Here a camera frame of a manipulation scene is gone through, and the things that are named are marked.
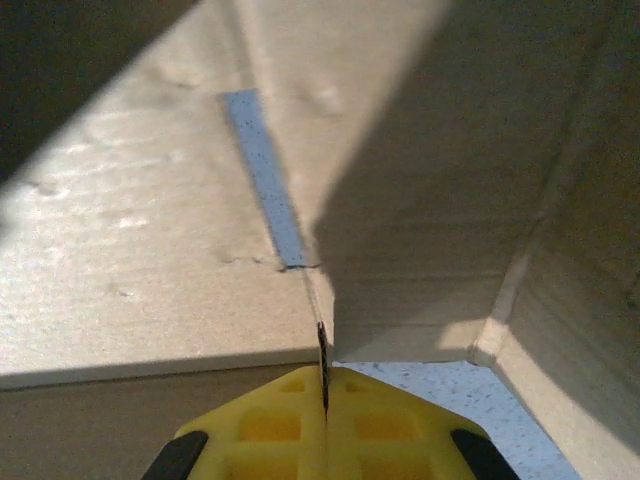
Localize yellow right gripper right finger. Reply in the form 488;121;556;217
325;367;511;480

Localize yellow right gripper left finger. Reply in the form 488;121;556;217
144;367;327;480

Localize brown cardboard box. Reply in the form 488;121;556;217
0;0;640;480

